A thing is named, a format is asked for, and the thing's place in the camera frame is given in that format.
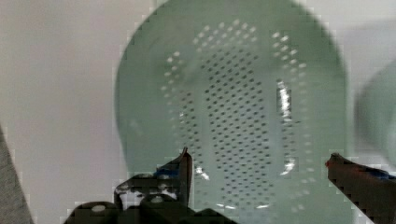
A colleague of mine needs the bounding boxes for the green metal mug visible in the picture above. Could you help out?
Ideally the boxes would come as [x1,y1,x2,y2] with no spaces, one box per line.
[357,61,396,165]

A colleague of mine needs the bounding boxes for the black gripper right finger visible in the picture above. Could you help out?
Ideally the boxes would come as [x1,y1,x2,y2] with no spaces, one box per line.
[325,153,396,224]

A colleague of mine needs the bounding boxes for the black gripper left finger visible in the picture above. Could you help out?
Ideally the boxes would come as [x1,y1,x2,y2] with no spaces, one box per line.
[114,147,192,209]

